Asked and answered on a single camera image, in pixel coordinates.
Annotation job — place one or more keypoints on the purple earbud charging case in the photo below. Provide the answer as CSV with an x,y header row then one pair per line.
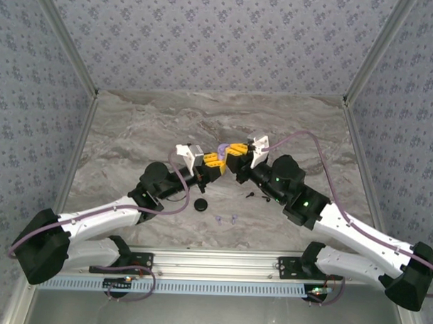
x,y
222,149

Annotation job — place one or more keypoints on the black earbud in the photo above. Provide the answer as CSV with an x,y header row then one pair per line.
x,y
250,195
266,198

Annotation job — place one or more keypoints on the black earbud charging case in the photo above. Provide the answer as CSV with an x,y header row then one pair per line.
x,y
200,205

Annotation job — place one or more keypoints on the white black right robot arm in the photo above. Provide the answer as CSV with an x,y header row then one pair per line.
x,y
360,227

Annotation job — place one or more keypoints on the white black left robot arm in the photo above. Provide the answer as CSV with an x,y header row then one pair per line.
x,y
93,218

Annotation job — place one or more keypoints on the purple earbud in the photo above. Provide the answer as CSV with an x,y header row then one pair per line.
x,y
233,218
218,219

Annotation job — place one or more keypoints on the aluminium table side bar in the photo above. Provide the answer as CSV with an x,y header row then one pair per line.
x,y
74,164

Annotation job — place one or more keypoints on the black controller board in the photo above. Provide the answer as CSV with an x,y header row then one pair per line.
x,y
118,286
316,295

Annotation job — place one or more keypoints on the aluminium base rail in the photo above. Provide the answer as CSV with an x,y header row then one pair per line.
x,y
216,265

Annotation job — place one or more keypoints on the aluminium frame post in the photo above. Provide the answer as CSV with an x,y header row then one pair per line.
x,y
69,39
377,50

